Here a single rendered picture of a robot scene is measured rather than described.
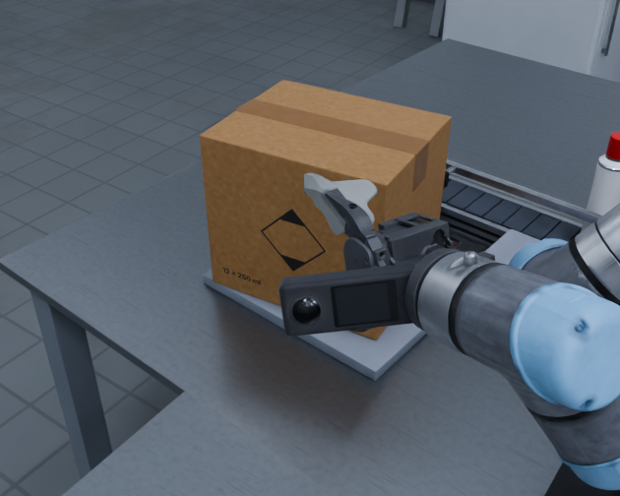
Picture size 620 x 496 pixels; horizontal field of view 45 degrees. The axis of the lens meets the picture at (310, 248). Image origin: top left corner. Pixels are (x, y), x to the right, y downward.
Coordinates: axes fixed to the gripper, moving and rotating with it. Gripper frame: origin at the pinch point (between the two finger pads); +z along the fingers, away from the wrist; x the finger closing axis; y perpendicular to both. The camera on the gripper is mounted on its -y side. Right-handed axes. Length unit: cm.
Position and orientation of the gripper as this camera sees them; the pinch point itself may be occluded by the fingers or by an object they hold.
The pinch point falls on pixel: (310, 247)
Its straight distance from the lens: 76.9
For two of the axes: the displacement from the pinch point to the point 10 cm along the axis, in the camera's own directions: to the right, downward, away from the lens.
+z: -4.7, -2.2, 8.5
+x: -1.5, -9.4, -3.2
